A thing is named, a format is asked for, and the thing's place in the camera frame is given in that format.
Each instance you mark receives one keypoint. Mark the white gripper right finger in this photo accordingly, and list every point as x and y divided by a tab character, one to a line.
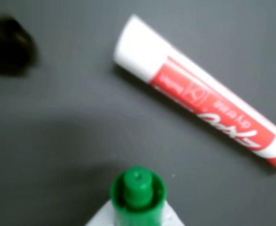
171	216

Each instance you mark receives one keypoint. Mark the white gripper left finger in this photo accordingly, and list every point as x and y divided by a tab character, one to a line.
102	215

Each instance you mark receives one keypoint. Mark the green dry erase marker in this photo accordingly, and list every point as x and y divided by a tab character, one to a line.
137	200

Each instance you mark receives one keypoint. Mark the red dry erase marker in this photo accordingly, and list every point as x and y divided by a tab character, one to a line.
199	94

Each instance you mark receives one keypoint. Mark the black dry erase marker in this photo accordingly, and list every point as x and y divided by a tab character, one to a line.
6	47

